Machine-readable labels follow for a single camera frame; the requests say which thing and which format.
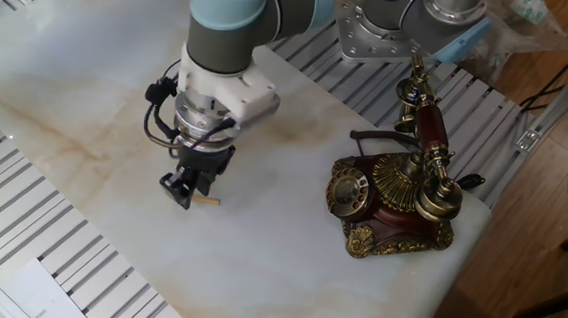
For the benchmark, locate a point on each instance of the clear plastic bag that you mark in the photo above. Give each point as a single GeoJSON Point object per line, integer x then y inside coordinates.
{"type": "Point", "coordinates": [518, 35]}

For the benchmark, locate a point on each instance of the white printed wrist mount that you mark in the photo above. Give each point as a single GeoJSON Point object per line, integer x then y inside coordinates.
{"type": "Point", "coordinates": [238, 93]}

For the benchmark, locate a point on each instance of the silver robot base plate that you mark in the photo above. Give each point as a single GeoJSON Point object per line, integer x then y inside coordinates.
{"type": "Point", "coordinates": [362, 39]}

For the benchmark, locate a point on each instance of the maroon brass phone handset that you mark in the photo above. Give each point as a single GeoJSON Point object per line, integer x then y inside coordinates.
{"type": "Point", "coordinates": [431, 126]}

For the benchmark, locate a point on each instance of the maroon brass rotary phone base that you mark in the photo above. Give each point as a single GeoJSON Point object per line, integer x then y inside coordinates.
{"type": "Point", "coordinates": [385, 221]}

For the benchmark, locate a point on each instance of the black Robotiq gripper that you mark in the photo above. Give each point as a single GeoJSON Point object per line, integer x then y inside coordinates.
{"type": "Point", "coordinates": [204, 158]}

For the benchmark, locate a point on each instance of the aluminium frame bar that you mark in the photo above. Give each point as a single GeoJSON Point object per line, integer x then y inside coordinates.
{"type": "Point", "coordinates": [558, 103]}

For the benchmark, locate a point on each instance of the glossy marble pattern mat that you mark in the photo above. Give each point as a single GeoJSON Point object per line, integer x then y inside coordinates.
{"type": "Point", "coordinates": [157, 250]}

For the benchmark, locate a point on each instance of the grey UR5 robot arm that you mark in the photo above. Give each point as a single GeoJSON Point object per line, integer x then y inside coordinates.
{"type": "Point", "coordinates": [233, 20]}

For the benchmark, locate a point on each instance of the short wooden stick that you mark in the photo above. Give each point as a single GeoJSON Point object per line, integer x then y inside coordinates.
{"type": "Point", "coordinates": [208, 201]}

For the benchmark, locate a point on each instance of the blank white paper sheet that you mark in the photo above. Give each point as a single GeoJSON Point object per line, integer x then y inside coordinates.
{"type": "Point", "coordinates": [49, 298]}

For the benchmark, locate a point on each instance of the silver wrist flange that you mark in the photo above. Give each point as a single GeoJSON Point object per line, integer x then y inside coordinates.
{"type": "Point", "coordinates": [199, 118]}

